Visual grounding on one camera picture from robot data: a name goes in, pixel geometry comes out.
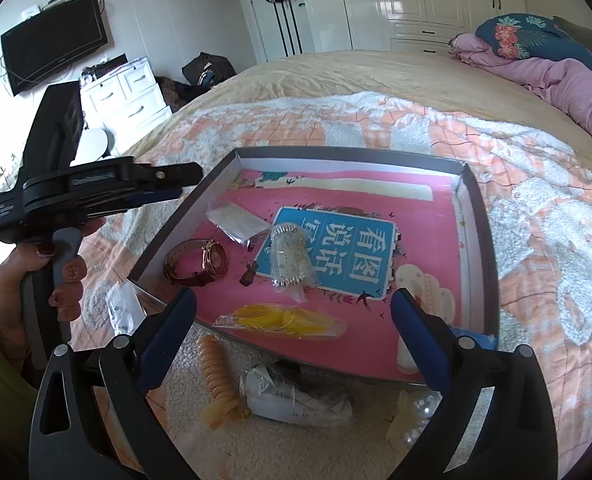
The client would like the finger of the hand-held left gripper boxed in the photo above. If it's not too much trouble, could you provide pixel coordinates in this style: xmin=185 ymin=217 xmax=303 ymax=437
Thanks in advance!
xmin=134 ymin=185 xmax=185 ymax=207
xmin=132 ymin=161 xmax=205 ymax=193

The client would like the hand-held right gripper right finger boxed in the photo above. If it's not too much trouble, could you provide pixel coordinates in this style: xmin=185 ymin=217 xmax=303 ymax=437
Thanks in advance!
xmin=390 ymin=287 xmax=560 ymax=480

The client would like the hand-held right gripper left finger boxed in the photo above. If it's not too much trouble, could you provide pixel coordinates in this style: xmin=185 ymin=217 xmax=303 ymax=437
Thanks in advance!
xmin=28 ymin=287 xmax=199 ymax=480

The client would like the long clear packet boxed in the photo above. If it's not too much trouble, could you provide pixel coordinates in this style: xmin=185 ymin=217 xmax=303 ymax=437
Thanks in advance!
xmin=395 ymin=332 xmax=419 ymax=377

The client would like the blue packet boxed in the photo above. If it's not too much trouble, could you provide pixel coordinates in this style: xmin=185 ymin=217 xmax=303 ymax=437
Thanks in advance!
xmin=448 ymin=324 xmax=497 ymax=352

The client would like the beige coil hair tie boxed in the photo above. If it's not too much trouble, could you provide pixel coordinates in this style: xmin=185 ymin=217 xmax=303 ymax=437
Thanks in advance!
xmin=196 ymin=334 xmax=251 ymax=430

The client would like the brown strap wristwatch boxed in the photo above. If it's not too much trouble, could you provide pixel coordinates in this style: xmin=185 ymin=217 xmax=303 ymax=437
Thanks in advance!
xmin=163 ymin=239 xmax=230 ymax=288

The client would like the small bag with white card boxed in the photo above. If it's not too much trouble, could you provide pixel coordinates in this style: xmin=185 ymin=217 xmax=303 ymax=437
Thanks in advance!
xmin=205 ymin=202 xmax=271 ymax=247

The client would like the cream pearl hair claw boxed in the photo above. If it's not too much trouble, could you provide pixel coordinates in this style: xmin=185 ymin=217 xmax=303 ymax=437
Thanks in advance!
xmin=385 ymin=389 xmax=446 ymax=450

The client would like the grey cardboard tray box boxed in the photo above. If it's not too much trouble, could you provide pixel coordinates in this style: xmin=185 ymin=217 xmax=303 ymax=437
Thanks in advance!
xmin=127 ymin=146 xmax=500 ymax=388

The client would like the bag of yellow rings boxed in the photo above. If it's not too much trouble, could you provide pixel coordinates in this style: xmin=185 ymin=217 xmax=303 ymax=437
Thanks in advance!
xmin=212 ymin=304 xmax=347 ymax=339

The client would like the crystal hair clip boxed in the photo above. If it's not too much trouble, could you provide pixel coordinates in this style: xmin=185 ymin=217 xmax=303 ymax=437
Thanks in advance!
xmin=267 ymin=221 xmax=318 ymax=303

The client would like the dark jewelry packet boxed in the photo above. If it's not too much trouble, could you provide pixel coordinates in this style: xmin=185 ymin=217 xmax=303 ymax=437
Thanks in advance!
xmin=240 ymin=364 xmax=355 ymax=427

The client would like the person's left hand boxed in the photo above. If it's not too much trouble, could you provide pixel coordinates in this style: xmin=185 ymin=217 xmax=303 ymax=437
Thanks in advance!
xmin=0 ymin=241 xmax=88 ymax=362

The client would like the white chair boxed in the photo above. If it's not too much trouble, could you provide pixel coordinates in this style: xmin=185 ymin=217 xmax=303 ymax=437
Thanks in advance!
xmin=83 ymin=127 xmax=113 ymax=158

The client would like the dark clothes pile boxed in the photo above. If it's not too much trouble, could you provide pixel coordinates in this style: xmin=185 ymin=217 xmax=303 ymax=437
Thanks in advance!
xmin=156 ymin=76 xmax=197 ymax=113

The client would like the white dresser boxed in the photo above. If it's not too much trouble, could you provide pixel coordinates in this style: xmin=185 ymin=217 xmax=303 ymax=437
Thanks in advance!
xmin=79 ymin=57 xmax=173 ymax=143

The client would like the pink book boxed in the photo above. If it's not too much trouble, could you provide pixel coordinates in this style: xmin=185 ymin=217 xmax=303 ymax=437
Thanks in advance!
xmin=196 ymin=170 xmax=471 ymax=378

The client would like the black bag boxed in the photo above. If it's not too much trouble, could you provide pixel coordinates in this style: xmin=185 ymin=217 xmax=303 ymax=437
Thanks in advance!
xmin=182 ymin=52 xmax=237 ymax=91

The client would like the black set-top box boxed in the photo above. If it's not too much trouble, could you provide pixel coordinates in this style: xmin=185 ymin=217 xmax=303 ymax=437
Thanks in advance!
xmin=88 ymin=55 xmax=127 ymax=78

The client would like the black television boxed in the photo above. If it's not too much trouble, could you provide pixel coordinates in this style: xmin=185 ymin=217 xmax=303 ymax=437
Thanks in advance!
xmin=0 ymin=0 xmax=109 ymax=97

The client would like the bed with beige sheet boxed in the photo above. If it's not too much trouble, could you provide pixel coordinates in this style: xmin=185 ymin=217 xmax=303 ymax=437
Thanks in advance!
xmin=121 ymin=49 xmax=592 ymax=221

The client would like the white door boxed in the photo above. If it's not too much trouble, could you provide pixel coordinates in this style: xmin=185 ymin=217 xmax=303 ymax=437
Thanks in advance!
xmin=231 ymin=0 xmax=351 ymax=63

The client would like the pink quilt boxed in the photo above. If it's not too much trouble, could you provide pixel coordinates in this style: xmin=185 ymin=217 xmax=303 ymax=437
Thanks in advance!
xmin=448 ymin=32 xmax=592 ymax=153

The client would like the white wardrobe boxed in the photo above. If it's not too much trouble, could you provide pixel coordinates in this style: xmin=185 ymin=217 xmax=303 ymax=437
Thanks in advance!
xmin=333 ymin=0 xmax=536 ymax=56

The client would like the floral blue pillow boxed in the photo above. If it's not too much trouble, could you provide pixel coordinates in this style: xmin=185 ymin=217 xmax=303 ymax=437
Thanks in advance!
xmin=476 ymin=12 xmax=592 ymax=86

